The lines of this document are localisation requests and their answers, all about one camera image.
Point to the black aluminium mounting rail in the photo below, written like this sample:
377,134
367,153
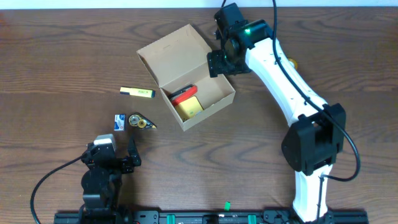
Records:
155,217

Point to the cardboard box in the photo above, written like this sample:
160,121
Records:
178,60

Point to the clear tape roll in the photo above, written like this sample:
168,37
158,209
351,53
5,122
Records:
293,63

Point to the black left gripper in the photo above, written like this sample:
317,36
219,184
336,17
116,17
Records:
123,163

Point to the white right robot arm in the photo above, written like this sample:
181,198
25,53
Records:
315,134

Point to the yellow sticky note pad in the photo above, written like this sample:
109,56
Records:
189,108

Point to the small blue staples box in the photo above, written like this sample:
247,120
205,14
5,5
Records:
119,122

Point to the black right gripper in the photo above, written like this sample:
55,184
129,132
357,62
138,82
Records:
213,64

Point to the red stapler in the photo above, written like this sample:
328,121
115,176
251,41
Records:
182,94

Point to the green clip on rail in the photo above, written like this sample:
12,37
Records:
227,206

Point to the yellow black correction tape dispenser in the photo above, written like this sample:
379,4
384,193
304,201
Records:
139,121

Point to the yellow highlighter pen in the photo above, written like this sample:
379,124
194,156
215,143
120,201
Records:
146,93

